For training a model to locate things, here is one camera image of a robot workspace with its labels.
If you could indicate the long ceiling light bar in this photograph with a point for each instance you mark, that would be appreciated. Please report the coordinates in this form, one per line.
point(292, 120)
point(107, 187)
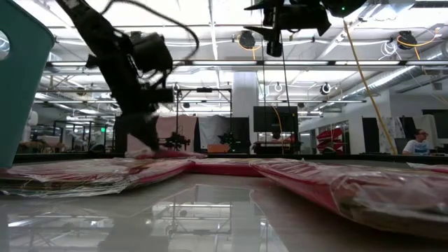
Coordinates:
point(227, 63)

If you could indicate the teal plastic basket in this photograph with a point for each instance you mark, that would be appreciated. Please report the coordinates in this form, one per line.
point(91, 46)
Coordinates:
point(21, 87)

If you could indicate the black monitor screen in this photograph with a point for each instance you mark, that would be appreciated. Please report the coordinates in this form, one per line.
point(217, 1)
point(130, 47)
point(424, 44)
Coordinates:
point(275, 119)

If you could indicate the black table frame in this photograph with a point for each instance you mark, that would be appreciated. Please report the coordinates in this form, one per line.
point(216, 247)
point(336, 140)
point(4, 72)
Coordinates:
point(350, 157)

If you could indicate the black gantry frame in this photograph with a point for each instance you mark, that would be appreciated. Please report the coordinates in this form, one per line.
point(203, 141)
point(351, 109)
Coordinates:
point(204, 90)

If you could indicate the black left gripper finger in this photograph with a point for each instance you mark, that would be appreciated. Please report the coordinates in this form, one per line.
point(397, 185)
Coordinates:
point(138, 129)
point(152, 133)

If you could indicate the silver ventilation duct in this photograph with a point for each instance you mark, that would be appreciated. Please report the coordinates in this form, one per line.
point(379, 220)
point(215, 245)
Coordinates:
point(395, 78)

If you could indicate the pink fabric backdrop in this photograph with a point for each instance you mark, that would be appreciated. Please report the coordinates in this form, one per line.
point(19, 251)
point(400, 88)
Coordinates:
point(178, 129)

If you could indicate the orange box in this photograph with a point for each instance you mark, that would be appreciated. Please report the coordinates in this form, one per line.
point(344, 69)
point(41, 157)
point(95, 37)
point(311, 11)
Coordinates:
point(217, 148)

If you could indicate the white fabric sheet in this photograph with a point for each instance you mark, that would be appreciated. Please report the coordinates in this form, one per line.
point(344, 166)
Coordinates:
point(210, 129)

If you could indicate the white humanoid robot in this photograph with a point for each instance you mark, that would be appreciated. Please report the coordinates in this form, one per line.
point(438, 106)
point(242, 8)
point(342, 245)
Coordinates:
point(33, 119)

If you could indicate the black equipment cart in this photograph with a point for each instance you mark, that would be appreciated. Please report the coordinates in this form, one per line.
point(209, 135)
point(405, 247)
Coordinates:
point(276, 147)

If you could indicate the black distant robot arm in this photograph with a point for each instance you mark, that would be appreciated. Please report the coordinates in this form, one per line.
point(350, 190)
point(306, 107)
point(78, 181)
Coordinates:
point(176, 141)

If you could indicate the red popcorn bag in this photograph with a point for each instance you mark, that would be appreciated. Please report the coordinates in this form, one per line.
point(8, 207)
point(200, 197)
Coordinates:
point(70, 175)
point(168, 154)
point(227, 169)
point(350, 190)
point(430, 168)

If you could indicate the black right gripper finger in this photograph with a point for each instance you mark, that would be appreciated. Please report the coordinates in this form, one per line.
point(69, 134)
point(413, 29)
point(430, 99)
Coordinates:
point(266, 7)
point(267, 34)

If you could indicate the person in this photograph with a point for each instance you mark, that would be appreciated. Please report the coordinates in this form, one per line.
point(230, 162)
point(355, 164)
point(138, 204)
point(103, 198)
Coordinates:
point(418, 145)

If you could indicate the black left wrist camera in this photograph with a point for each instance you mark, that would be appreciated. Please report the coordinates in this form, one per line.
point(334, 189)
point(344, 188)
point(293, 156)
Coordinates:
point(150, 52)

